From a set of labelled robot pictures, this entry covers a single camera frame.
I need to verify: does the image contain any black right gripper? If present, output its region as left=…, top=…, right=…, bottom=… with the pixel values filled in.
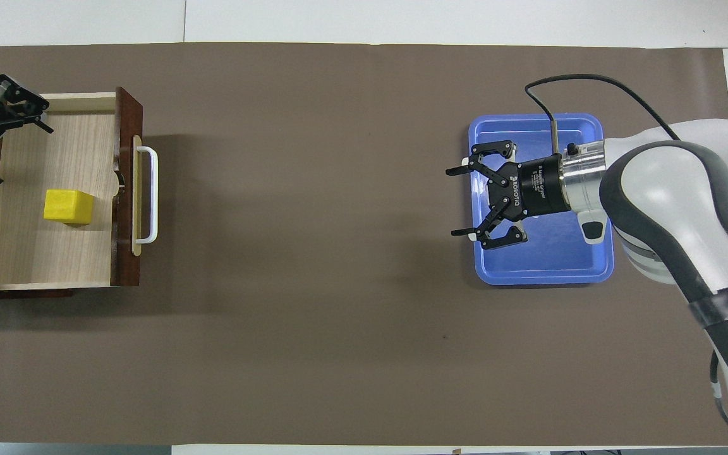
left=445, top=140, right=573, bottom=251

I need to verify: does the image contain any wooden drawer with white handle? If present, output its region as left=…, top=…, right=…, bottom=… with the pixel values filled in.
left=0, top=87, right=159, bottom=291

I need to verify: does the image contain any yellow cube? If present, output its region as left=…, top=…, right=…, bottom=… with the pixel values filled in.
left=44, top=189, right=95, bottom=226

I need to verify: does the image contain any blue plastic tray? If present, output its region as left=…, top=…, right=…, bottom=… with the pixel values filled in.
left=468, top=113, right=616, bottom=286

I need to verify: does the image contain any brown table mat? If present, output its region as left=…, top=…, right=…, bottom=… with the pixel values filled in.
left=0, top=42, right=728, bottom=446

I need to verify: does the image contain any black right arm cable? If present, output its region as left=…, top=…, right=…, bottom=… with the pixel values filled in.
left=525, top=74, right=728, bottom=432

